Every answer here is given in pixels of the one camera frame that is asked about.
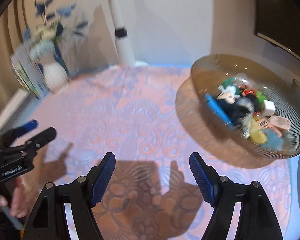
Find translucent teal wave figure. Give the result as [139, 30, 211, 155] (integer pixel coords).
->
[260, 128, 284, 151]

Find pink small carton box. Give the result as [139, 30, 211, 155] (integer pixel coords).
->
[257, 115, 291, 137]

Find white charger cube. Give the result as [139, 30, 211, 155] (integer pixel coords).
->
[261, 100, 276, 116]

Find green spiky toy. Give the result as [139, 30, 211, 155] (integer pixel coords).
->
[255, 90, 268, 103]

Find black-haired red anime figurine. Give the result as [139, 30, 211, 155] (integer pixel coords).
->
[239, 85, 261, 112]

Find clear correction tape dispenser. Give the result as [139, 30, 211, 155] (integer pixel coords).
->
[233, 73, 249, 87]

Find person left hand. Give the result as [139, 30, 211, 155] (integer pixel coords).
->
[0, 177, 28, 218]

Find flat magazines pile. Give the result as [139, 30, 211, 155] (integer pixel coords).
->
[0, 88, 31, 132]

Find white ribbed vase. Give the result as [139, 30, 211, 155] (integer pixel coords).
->
[43, 62, 69, 93]

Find upright books stack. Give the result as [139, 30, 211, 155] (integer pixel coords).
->
[11, 41, 49, 99]

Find pink patterned tablecloth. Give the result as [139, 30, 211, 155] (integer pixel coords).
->
[24, 67, 291, 239]

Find amber glass bowl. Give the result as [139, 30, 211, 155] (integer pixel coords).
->
[191, 54, 300, 159]

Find blue white artificial flowers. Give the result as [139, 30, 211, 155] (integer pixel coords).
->
[23, 0, 89, 62]

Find white lamp pole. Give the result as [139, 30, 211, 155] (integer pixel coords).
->
[109, 0, 136, 67]

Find black television screen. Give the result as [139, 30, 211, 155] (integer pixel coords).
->
[255, 0, 300, 61]

